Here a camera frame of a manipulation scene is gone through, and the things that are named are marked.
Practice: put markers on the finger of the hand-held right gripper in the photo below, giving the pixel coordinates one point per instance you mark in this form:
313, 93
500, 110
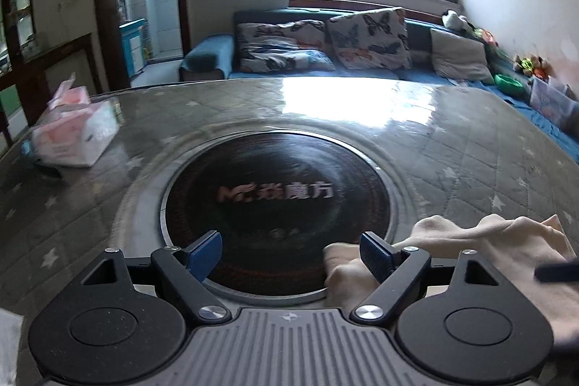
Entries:
558, 270

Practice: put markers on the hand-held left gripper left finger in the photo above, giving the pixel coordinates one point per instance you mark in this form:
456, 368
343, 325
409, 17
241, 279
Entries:
206, 255

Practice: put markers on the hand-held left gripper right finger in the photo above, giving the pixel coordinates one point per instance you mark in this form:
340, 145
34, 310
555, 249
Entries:
375, 255

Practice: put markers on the cream garment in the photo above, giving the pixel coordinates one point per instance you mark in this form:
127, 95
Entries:
452, 236

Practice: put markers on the black round induction cooker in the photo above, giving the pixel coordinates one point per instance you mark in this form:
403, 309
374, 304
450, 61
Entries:
271, 169

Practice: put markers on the clear plastic storage box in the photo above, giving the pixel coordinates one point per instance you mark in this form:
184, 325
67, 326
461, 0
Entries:
552, 105

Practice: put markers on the large pink tissue pack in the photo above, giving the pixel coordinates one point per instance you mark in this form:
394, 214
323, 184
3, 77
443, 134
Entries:
77, 137

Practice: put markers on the blue sectional sofa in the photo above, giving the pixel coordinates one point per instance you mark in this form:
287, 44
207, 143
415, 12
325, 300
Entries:
280, 75

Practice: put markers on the green bowl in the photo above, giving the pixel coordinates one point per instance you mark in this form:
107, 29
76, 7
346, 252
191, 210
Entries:
509, 82

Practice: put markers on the green and brown plush toys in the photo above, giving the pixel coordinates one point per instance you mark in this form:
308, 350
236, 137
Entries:
531, 65

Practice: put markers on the small pink tissue pack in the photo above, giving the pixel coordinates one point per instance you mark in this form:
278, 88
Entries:
68, 96

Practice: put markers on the plain grey pillow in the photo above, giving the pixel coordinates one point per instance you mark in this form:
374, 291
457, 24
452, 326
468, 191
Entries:
457, 56

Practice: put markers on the white cloth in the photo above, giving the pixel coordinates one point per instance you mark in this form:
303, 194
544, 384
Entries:
9, 345

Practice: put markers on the butterfly print pillow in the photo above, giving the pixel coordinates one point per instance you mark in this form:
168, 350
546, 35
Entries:
366, 38
280, 47

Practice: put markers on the small blue cabinet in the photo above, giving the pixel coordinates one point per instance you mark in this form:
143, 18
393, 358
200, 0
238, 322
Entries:
131, 47

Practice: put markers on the green and orange plush toy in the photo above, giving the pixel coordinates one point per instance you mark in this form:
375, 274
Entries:
485, 38

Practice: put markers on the black and white plush toy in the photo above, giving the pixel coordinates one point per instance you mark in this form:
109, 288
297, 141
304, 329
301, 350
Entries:
454, 20

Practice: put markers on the dark wooden shelf cabinet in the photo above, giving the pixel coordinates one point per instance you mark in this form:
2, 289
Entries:
27, 56

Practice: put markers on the dark wooden door frame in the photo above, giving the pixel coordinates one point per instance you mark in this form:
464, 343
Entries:
104, 6

